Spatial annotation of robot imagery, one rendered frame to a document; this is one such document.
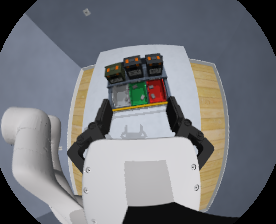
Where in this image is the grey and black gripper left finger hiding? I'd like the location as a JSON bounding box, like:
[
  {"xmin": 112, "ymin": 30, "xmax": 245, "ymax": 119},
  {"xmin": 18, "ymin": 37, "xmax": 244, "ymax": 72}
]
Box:
[{"xmin": 67, "ymin": 99, "xmax": 113, "ymax": 174}]

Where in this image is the grey open bin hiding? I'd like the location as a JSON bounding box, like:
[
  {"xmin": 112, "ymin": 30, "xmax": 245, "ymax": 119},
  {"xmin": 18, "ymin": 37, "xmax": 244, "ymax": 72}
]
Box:
[{"xmin": 112, "ymin": 84, "xmax": 131, "ymax": 109}]

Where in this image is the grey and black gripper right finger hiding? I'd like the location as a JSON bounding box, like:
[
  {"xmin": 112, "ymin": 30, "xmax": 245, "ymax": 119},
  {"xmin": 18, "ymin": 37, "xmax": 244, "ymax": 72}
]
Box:
[{"xmin": 166, "ymin": 96, "xmax": 214, "ymax": 171}]

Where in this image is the dark grey metal shelf rack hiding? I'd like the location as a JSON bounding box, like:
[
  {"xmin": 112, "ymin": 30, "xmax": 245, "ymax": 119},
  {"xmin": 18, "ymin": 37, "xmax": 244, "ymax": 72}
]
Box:
[{"xmin": 107, "ymin": 57, "xmax": 171, "ymax": 110}]

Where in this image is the red bin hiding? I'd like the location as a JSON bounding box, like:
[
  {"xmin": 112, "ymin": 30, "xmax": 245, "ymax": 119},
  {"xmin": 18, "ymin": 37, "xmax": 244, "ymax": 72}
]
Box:
[{"xmin": 147, "ymin": 79, "xmax": 166, "ymax": 104}]

